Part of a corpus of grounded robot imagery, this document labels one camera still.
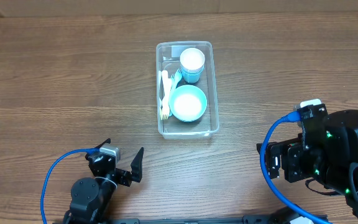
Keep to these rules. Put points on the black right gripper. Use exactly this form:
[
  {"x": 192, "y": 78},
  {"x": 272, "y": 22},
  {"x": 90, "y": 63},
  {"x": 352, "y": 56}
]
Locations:
[{"x": 288, "y": 150}]

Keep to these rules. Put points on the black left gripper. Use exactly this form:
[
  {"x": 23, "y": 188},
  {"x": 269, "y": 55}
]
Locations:
[{"x": 125, "y": 178}]

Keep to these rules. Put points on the white plastic spoon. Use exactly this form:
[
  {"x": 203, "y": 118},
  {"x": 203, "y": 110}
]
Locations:
[{"x": 167, "y": 82}]

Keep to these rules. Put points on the blue plastic bowl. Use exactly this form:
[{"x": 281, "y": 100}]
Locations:
[{"x": 188, "y": 103}]

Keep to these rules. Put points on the yellow plastic fork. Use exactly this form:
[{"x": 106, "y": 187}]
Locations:
[{"x": 165, "y": 111}]

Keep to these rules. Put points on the light blue fork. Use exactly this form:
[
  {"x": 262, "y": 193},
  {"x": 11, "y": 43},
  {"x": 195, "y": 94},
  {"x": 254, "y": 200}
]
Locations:
[
  {"x": 159, "y": 80},
  {"x": 176, "y": 78}
]

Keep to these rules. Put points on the blue plastic cup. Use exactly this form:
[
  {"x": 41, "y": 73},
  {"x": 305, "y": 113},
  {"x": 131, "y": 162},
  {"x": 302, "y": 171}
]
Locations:
[{"x": 191, "y": 76}]

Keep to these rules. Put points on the clear plastic storage container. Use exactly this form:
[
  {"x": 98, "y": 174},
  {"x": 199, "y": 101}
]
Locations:
[{"x": 168, "y": 58}]

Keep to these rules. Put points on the pink plastic cup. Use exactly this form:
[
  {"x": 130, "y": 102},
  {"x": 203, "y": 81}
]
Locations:
[{"x": 192, "y": 60}]

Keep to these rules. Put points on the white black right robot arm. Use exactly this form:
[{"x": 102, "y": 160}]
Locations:
[{"x": 310, "y": 143}]

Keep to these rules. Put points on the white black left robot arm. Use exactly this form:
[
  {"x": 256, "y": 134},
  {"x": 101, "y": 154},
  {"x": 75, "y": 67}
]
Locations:
[{"x": 90, "y": 196}]

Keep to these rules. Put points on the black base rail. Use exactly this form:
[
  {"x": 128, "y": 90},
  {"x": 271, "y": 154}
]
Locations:
[{"x": 281, "y": 216}]

